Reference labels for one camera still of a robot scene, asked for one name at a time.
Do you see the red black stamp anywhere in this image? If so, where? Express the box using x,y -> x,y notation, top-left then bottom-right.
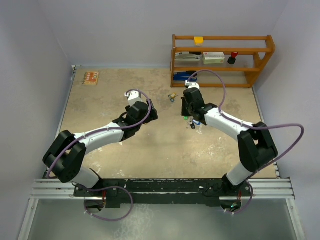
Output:
227,52 -> 239,65

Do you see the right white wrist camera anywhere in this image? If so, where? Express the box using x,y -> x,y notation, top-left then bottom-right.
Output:
184,80 -> 200,90

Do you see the orange spiral notebook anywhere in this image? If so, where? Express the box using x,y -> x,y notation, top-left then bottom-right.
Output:
82,71 -> 100,86

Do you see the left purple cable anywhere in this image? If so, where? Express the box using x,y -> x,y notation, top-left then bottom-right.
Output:
45,89 -> 153,222

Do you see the white staples box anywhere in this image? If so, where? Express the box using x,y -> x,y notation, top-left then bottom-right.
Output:
202,52 -> 225,64

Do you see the aluminium frame rail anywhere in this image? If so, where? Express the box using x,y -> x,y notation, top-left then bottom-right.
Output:
30,178 -> 295,203

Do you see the blue stapler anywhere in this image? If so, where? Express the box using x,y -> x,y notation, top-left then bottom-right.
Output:
173,71 -> 196,82

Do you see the wooden shelf rack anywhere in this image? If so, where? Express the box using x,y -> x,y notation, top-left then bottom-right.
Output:
170,34 -> 276,88

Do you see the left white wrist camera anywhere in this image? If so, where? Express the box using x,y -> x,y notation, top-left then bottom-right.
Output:
124,90 -> 142,107

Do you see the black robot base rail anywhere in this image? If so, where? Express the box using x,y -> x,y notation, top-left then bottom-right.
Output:
74,178 -> 252,209

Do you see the black key tag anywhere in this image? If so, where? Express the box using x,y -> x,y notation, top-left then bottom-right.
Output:
190,123 -> 196,130

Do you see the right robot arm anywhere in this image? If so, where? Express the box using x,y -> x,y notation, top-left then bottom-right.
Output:
181,87 -> 278,196

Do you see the yellow box on shelf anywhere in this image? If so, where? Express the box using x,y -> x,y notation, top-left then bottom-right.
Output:
193,36 -> 204,47

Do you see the silver key on black tag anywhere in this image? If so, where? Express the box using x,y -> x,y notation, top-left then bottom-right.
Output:
187,117 -> 194,129

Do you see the white stapler on shelf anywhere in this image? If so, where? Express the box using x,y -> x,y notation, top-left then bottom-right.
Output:
175,51 -> 202,62

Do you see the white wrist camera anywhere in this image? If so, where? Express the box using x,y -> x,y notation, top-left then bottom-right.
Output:
124,90 -> 142,107
184,80 -> 200,90

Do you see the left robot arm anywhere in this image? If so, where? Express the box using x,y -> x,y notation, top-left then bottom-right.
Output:
42,100 -> 158,196

